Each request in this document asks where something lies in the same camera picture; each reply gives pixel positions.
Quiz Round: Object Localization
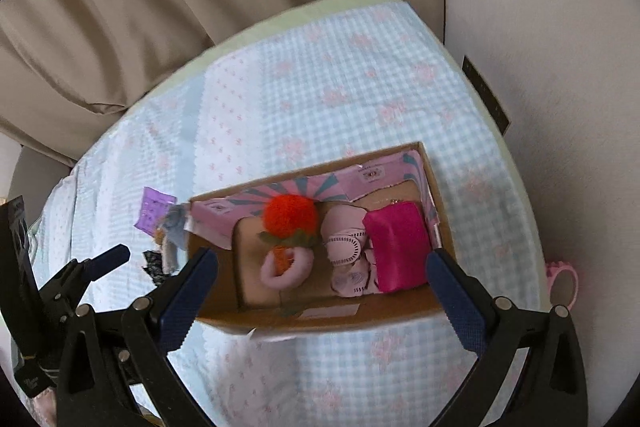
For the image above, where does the black fluffy scrunchie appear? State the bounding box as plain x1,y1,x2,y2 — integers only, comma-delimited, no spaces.
142,251,171,287

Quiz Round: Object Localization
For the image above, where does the brown fluffy scrunchie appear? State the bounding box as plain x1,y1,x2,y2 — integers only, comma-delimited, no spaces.
154,228,169,251

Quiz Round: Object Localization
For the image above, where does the purple plastic packet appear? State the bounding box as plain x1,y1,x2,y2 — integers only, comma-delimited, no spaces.
134,186,177,236

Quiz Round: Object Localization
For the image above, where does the red orange pompom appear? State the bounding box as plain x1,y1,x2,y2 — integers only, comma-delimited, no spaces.
262,194,319,239

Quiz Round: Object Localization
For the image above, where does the pink fluffy scrunchie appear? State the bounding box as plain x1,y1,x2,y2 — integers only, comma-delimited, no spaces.
260,246,314,291

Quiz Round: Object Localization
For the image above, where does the magenta pink pouch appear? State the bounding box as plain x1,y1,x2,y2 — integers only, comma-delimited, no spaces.
363,200,432,294

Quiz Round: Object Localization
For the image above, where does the pink lined cardboard box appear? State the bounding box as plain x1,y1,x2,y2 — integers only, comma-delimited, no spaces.
188,142,454,335

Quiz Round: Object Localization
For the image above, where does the grey fluffy scrunchie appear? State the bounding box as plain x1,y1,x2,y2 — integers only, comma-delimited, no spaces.
160,204,189,248

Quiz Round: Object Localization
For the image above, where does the pink plastic cup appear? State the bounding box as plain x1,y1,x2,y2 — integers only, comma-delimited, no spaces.
546,261,579,310

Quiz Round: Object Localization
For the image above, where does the pastel patterned bed quilt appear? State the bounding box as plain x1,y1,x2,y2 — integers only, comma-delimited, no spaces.
29,2,546,426

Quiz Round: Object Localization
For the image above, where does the green mattress sheet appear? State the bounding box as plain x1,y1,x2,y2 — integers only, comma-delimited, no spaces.
115,0,548,308

